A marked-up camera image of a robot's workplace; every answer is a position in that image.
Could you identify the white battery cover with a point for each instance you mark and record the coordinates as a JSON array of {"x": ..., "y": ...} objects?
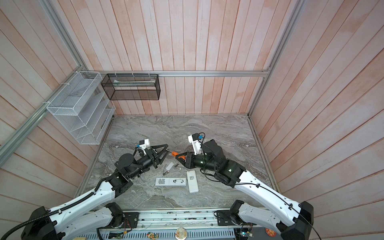
[{"x": 169, "y": 166}]

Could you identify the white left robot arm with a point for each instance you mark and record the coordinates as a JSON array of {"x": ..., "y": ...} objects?
[{"x": 94, "y": 209}]

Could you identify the red round sticker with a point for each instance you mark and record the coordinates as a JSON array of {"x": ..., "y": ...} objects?
[{"x": 270, "y": 233}]

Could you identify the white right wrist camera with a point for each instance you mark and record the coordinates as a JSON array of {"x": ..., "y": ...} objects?
[{"x": 195, "y": 140}]

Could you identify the white slim remote control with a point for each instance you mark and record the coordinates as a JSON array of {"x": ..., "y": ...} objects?
[{"x": 171, "y": 182}]

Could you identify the white wire mesh shelf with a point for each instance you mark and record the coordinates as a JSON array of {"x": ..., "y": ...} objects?
[{"x": 83, "y": 110}]

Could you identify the black wire mesh basket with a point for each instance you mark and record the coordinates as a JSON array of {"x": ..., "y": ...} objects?
[{"x": 127, "y": 87}]

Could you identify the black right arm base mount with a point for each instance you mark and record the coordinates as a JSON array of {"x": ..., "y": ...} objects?
[{"x": 227, "y": 218}]

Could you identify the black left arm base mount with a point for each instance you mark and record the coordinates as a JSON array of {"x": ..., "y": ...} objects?
[{"x": 130, "y": 220}]

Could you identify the small colourful charm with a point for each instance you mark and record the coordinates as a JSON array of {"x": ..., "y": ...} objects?
[{"x": 152, "y": 236}]

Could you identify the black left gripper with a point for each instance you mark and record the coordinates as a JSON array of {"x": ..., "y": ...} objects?
[{"x": 154, "y": 156}]

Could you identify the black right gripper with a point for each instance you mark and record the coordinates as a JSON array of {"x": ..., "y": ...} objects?
[{"x": 190, "y": 158}]

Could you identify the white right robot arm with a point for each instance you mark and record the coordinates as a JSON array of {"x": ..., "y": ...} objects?
[{"x": 288, "y": 218}]

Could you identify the orange black screwdriver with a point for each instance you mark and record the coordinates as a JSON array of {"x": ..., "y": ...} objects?
[{"x": 177, "y": 155}]

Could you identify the round gold white badge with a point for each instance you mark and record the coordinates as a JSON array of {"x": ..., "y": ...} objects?
[{"x": 181, "y": 233}]

